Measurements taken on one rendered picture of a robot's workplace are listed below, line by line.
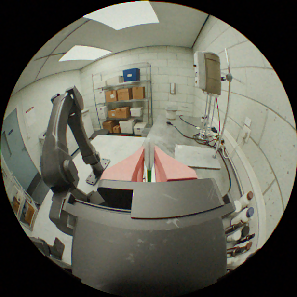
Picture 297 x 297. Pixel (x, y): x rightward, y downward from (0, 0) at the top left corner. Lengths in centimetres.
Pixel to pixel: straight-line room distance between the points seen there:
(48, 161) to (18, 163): 277
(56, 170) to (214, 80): 57
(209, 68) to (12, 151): 321
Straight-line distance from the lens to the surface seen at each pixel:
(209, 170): 60
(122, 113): 248
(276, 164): 53
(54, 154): 21
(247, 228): 51
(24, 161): 297
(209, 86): 49
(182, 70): 257
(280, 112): 55
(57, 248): 61
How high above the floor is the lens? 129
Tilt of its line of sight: 36 degrees down
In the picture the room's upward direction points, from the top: 3 degrees counter-clockwise
